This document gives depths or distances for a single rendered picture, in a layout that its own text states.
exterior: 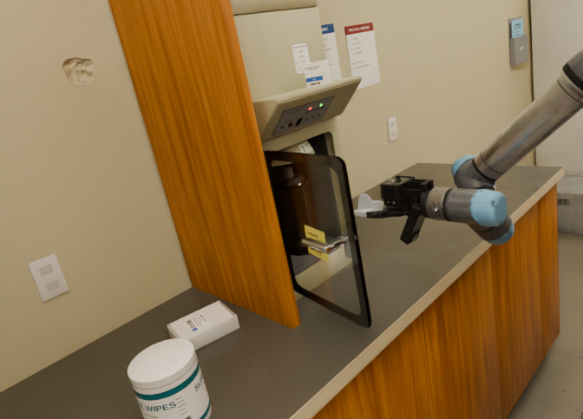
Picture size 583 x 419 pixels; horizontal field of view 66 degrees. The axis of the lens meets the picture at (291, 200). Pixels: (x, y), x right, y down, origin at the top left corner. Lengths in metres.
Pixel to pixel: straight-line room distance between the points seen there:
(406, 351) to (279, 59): 0.84
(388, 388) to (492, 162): 0.62
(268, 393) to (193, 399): 0.16
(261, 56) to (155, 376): 0.76
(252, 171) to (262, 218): 0.12
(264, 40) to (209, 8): 0.20
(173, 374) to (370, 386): 0.51
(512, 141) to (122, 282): 1.13
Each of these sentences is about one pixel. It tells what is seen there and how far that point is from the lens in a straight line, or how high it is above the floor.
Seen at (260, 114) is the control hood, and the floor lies 1.48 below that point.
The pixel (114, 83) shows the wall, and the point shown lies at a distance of 1.44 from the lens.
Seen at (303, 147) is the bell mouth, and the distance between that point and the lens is 1.29.
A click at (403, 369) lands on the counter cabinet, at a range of 1.31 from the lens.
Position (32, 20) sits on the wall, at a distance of 1.40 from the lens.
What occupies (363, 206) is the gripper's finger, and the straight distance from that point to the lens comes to 1.11.
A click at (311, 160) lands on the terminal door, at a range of 0.96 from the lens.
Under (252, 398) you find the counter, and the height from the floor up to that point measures 0.94.
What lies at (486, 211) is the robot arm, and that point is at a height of 1.23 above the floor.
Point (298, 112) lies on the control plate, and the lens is 1.13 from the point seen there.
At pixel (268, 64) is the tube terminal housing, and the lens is 1.19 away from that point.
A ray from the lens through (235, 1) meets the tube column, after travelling 1.16.
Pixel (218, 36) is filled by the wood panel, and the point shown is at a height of 1.67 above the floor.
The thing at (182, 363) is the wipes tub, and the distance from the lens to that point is 0.93.
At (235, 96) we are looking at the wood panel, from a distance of 1.02.
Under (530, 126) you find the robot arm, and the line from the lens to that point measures 1.06.
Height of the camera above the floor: 1.59
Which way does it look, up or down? 17 degrees down
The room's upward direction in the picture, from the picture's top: 12 degrees counter-clockwise
